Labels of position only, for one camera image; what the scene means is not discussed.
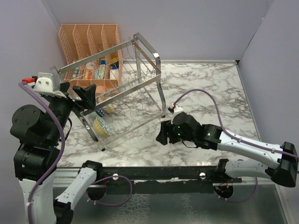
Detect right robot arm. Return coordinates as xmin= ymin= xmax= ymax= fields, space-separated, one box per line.
xmin=156 ymin=112 xmax=299 ymax=188

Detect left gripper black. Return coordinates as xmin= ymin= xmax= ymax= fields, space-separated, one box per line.
xmin=47 ymin=80 xmax=97 ymax=143

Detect blue orange floral bowl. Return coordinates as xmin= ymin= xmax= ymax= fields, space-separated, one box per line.
xmin=97 ymin=96 xmax=114 ymax=114

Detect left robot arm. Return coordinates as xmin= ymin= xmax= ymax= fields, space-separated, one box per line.
xmin=10 ymin=82 xmax=103 ymax=224

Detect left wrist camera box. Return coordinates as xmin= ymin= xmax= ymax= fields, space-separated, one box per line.
xmin=33 ymin=72 xmax=61 ymax=96

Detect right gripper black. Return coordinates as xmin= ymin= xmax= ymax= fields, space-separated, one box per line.
xmin=156 ymin=119 xmax=195 ymax=145

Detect steel wire dish rack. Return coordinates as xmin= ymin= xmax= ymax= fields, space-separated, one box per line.
xmin=50 ymin=33 xmax=166 ymax=150

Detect yellow grid pattern bowl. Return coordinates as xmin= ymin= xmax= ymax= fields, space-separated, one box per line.
xmin=93 ymin=116 xmax=112 ymax=137

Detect peach plastic file organizer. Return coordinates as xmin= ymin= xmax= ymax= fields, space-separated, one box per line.
xmin=58 ymin=24 xmax=123 ymax=97

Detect purple cable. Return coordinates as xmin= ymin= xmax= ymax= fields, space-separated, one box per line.
xmin=174 ymin=89 xmax=299 ymax=203
xmin=18 ymin=82 xmax=65 ymax=224

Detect white blue box in organizer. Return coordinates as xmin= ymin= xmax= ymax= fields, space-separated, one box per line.
xmin=110 ymin=66 xmax=119 ymax=80

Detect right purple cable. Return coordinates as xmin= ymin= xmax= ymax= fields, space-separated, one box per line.
xmin=174 ymin=89 xmax=299 ymax=203

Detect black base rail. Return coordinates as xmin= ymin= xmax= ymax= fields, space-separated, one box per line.
xmin=79 ymin=161 xmax=243 ymax=194

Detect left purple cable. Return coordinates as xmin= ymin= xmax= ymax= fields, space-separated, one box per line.
xmin=18 ymin=82 xmax=65 ymax=224

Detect green tube in organizer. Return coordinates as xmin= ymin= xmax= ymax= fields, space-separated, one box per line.
xmin=95 ymin=60 xmax=106 ymax=79

